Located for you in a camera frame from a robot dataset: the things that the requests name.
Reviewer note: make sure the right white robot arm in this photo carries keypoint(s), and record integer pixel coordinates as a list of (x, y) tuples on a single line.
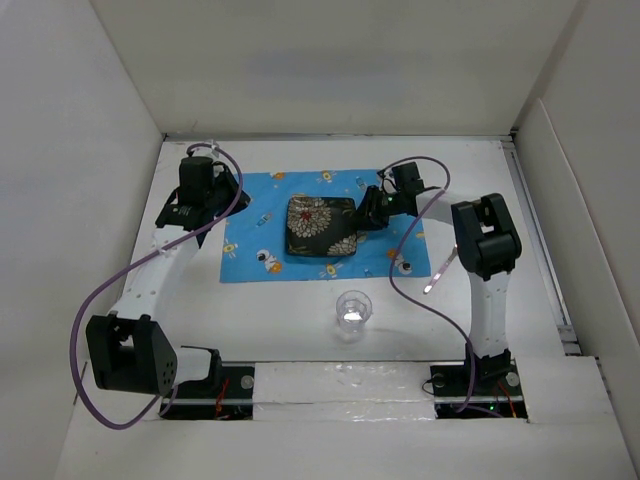
[(487, 245)]

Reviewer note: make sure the black floral square plate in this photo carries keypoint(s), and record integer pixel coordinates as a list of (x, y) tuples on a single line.
[(320, 227)]

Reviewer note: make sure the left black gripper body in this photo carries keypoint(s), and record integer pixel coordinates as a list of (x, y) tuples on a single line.
[(223, 196)]

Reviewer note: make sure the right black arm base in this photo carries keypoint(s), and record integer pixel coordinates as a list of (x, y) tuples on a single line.
[(495, 391)]

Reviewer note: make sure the fork with pink handle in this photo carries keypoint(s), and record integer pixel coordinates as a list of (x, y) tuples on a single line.
[(441, 271)]

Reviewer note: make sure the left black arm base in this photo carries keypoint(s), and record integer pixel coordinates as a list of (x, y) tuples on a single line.
[(229, 399)]

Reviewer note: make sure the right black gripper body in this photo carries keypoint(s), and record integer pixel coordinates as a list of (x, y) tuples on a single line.
[(380, 206)]

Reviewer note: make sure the blue space-print cloth placemat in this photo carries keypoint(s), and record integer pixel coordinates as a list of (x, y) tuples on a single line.
[(254, 239)]

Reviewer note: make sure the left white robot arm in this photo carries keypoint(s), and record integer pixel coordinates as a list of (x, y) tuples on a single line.
[(128, 348)]

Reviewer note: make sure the clear plastic cup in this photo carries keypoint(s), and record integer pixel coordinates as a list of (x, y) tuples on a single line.
[(353, 311)]

